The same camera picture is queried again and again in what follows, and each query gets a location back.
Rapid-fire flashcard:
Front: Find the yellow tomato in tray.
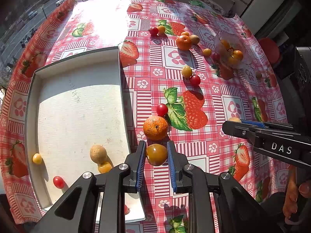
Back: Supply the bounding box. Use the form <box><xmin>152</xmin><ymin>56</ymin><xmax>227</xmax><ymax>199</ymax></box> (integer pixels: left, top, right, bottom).
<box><xmin>32</xmin><ymin>153</ymin><xmax>43</xmax><ymax>165</ymax></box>

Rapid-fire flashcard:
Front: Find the orange fruit in bowl right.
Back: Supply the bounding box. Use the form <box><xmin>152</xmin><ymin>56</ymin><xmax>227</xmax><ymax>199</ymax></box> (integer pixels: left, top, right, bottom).
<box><xmin>232</xmin><ymin>50</ymin><xmax>244</xmax><ymax>61</ymax></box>

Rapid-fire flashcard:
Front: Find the yellow tomato near bowl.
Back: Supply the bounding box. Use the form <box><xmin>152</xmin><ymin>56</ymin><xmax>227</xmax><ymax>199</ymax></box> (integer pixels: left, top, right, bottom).
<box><xmin>202</xmin><ymin>48</ymin><xmax>212</xmax><ymax>57</ymax></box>

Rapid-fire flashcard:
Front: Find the yellow tomato far left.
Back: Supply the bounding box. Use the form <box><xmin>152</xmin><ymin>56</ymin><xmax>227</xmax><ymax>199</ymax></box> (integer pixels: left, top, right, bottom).
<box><xmin>156</xmin><ymin>25</ymin><xmax>166</xmax><ymax>34</ymax></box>

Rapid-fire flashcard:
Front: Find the orange fruit in bowl left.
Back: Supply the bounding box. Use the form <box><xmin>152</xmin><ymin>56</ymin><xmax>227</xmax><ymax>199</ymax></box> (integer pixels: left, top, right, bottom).
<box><xmin>220</xmin><ymin>39</ymin><xmax>230</xmax><ymax>50</ymax></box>

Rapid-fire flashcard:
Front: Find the red cherry tomato by mandarin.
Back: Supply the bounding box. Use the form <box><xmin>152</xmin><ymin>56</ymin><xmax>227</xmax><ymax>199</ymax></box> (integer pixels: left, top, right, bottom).
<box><xmin>156</xmin><ymin>104</ymin><xmax>168</xmax><ymax>117</ymax></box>

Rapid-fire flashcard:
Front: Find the pale fruit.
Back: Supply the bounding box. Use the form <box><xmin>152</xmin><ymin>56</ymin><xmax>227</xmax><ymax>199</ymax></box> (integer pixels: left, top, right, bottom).
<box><xmin>228</xmin><ymin>117</ymin><xmax>241</xmax><ymax>123</ymax></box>

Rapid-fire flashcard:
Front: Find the small brown longan far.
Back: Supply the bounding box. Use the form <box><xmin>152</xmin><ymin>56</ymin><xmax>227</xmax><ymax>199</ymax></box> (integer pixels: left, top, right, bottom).
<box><xmin>256</xmin><ymin>72</ymin><xmax>263</xmax><ymax>79</ymax></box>

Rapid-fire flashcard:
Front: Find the yellow cherry tomato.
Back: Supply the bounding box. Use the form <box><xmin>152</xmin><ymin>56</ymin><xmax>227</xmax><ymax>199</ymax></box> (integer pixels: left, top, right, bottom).
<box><xmin>98</xmin><ymin>162</ymin><xmax>112</xmax><ymax>174</ymax></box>

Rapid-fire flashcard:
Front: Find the near mandarin orange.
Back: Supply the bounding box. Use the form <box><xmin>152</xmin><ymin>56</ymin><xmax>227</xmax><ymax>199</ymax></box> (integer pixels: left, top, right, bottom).
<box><xmin>143</xmin><ymin>116</ymin><xmax>168</xmax><ymax>141</ymax></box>

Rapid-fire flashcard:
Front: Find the white cardboard tray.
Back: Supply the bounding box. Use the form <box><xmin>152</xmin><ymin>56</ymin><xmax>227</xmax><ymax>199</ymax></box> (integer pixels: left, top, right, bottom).
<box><xmin>25</xmin><ymin>46</ymin><xmax>130</xmax><ymax>211</ymax></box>

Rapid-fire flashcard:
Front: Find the person's hand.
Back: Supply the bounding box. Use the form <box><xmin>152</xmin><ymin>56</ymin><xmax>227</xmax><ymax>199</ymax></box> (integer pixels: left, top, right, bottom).
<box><xmin>283</xmin><ymin>165</ymin><xmax>310</xmax><ymax>219</ymax></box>

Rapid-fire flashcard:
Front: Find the far mandarin orange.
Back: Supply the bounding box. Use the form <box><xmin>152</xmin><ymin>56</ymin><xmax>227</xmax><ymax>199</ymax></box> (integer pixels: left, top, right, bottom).
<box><xmin>176</xmin><ymin>35</ymin><xmax>192</xmax><ymax>51</ymax></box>

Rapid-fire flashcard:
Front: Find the red tomato far left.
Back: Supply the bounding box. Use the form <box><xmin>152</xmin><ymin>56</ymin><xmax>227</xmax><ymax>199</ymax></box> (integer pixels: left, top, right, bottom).
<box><xmin>149</xmin><ymin>27</ymin><xmax>159</xmax><ymax>36</ymax></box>

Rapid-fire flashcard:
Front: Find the red stool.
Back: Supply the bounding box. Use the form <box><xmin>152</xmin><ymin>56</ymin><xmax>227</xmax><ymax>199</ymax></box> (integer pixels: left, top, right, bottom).
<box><xmin>258</xmin><ymin>38</ymin><xmax>280</xmax><ymax>65</ymax></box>

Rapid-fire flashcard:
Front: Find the orange-yellow tomato with calyx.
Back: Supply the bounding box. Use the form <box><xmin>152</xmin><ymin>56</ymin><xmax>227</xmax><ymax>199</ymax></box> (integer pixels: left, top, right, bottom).
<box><xmin>146</xmin><ymin>144</ymin><xmax>168</xmax><ymax>166</ymax></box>

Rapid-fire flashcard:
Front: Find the red tomato in tray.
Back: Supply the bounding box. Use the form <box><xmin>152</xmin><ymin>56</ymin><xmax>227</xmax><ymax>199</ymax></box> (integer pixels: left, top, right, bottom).
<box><xmin>53</xmin><ymin>176</ymin><xmax>65</xmax><ymax>189</ymax></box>

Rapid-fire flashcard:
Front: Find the red tomato with stem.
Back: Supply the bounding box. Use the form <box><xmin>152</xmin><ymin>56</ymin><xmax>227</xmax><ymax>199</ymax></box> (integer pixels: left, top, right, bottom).
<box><xmin>124</xmin><ymin>205</ymin><xmax>130</xmax><ymax>215</ymax></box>

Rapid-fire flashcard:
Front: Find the orange fruit in bowl front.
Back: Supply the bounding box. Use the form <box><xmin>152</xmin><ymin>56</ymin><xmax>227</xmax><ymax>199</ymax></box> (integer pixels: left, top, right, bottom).
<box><xmin>227</xmin><ymin>56</ymin><xmax>240</xmax><ymax>66</ymax></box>

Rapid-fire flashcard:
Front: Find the strawberry pattern tablecloth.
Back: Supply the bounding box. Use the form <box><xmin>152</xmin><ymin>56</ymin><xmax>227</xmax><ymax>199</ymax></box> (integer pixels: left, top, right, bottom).
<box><xmin>1</xmin><ymin>0</ymin><xmax>287</xmax><ymax>224</ymax></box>

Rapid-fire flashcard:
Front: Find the red cherry tomato mid table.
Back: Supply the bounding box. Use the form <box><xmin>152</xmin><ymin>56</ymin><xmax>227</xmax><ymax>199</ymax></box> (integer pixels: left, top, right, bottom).
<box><xmin>189</xmin><ymin>75</ymin><xmax>201</xmax><ymax>87</ymax></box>

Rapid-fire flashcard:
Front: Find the mandarin orange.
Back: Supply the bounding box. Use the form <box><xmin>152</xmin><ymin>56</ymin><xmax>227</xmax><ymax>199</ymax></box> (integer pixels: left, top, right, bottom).
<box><xmin>176</xmin><ymin>35</ymin><xmax>192</xmax><ymax>51</ymax></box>
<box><xmin>143</xmin><ymin>116</ymin><xmax>168</xmax><ymax>141</ymax></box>

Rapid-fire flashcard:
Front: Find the red tomato near bowl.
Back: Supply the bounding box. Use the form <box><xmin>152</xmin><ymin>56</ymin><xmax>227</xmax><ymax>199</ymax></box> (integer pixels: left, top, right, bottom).
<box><xmin>212</xmin><ymin>53</ymin><xmax>220</xmax><ymax>62</ymax></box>

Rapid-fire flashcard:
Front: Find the brown longan fruit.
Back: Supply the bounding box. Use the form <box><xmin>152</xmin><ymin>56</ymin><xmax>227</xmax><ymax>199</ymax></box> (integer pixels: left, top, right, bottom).
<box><xmin>90</xmin><ymin>145</ymin><xmax>107</xmax><ymax>164</ymax></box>

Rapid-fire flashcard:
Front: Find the orange fruit in bowl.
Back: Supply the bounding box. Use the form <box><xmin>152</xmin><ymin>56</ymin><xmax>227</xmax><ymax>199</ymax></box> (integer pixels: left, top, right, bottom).
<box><xmin>220</xmin><ymin>39</ymin><xmax>230</xmax><ymax>50</ymax></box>
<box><xmin>227</xmin><ymin>56</ymin><xmax>240</xmax><ymax>66</ymax></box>
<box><xmin>232</xmin><ymin>50</ymin><xmax>244</xmax><ymax>61</ymax></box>

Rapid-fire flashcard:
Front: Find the glass fruit bowl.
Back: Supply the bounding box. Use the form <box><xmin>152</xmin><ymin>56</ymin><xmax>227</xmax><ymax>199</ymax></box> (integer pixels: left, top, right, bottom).
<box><xmin>214</xmin><ymin>31</ymin><xmax>252</xmax><ymax>70</ymax></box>

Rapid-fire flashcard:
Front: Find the yellow tomato mid table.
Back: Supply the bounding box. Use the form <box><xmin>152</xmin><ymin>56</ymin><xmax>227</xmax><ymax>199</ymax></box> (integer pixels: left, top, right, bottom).
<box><xmin>181</xmin><ymin>65</ymin><xmax>193</xmax><ymax>79</ymax></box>

